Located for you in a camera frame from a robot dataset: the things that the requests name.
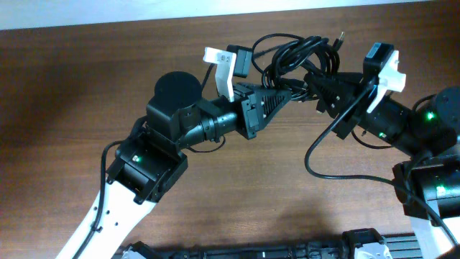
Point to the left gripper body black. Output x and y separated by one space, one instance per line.
245 124

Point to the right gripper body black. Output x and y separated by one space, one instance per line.
346 117

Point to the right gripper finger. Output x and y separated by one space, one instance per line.
332 98
348 78

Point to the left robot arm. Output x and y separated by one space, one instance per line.
218 117

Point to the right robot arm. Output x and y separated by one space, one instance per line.
428 184

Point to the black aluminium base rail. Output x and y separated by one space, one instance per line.
363 243

